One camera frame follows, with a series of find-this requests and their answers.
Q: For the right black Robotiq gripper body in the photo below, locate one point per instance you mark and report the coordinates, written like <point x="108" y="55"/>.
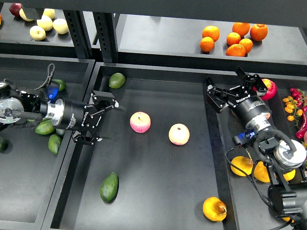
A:
<point x="250" y="110"/>

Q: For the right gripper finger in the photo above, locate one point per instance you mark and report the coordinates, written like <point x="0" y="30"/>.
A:
<point x="217" y="97"/>
<point x="251" y="83"/>

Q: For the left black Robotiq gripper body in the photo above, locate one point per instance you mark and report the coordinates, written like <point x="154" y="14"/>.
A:
<point x="72" y="115"/>

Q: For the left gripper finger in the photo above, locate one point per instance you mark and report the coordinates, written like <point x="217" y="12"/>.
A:
<point x="87" y="138"/>
<point x="102" y="103"/>

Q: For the yellow pear under arm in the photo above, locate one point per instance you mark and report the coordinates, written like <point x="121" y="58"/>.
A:
<point x="261" y="174"/>

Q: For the dark green avocado upright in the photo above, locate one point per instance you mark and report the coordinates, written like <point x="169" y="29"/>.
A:
<point x="60" y="132"/>

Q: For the dark avocado at left edge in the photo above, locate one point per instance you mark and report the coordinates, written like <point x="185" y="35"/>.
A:
<point x="3" y="143"/>

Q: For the pale yellow pear right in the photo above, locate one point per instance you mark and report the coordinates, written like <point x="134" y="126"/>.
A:
<point x="60" y="25"/>

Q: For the pale yellow pear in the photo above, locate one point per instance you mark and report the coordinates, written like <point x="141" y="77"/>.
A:
<point x="49" y="13"/>
<point x="37" y="33"/>
<point x="60" y="25"/>
<point x="45" y="22"/>

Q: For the pale yellow pear front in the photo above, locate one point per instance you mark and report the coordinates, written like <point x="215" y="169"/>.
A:
<point x="37" y="33"/>

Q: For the pale yellow pear middle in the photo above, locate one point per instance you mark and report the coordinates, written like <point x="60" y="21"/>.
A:
<point x="45" y="22"/>

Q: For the pale yellow pear back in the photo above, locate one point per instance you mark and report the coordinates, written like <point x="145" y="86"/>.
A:
<point x="49" y="13"/>

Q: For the pale yellow pear hidden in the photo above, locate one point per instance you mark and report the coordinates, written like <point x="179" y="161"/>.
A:
<point x="23" y="16"/>

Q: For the red apple right tray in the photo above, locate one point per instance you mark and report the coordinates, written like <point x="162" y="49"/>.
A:
<point x="271" y="89"/>

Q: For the cherry tomato bunch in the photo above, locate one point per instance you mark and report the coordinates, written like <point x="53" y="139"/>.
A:
<point x="295" y="105"/>

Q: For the pink red apple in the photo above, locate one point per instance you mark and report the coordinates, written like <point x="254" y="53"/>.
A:
<point x="140" y="122"/>

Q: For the orange front bottom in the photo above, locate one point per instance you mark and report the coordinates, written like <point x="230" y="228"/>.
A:
<point x="236" y="50"/>

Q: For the orange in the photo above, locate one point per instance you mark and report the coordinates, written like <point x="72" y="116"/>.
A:
<point x="211" y="31"/>
<point x="258" y="32"/>
<point x="236" y="50"/>
<point x="241" y="28"/>
<point x="206" y="44"/>

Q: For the orange lower right small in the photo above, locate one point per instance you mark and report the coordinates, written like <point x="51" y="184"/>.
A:
<point x="247" y="44"/>

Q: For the orange small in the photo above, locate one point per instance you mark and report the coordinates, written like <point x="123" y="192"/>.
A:
<point x="233" y="38"/>
<point x="247" y="44"/>

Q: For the red chili pepper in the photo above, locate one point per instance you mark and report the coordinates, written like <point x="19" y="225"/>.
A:
<point x="302" y="130"/>

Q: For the pale pink apple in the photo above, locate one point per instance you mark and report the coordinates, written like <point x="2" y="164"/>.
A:
<point x="179" y="134"/>

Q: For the orange top right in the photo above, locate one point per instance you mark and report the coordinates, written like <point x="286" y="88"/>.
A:
<point x="258" y="32"/>

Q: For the orange far left lower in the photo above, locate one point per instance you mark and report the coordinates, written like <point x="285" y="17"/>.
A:
<point x="206" y="44"/>

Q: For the orange centre small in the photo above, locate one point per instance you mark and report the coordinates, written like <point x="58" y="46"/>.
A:
<point x="233" y="38"/>

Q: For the orange top middle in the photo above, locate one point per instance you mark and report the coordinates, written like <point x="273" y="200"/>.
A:
<point x="241" y="28"/>

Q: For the orange far left upper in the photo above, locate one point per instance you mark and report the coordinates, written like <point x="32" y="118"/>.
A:
<point x="211" y="31"/>

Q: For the black left tray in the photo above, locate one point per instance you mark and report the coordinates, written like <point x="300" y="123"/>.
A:
<point x="28" y="170"/>

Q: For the black tray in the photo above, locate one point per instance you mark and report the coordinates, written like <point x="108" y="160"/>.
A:
<point x="161" y="186"/>
<point x="239" y="143"/>
<point x="28" y="170"/>

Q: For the black centre tray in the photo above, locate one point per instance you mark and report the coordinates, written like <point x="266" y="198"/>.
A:
<point x="161" y="186"/>

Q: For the black right tray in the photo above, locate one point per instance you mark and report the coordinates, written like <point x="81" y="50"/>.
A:
<point x="239" y="143"/>

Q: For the dark red apple on shelf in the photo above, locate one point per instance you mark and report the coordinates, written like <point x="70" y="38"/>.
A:
<point x="15" y="9"/>

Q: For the black shelf upright post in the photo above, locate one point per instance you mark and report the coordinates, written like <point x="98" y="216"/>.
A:
<point x="105" y="24"/>

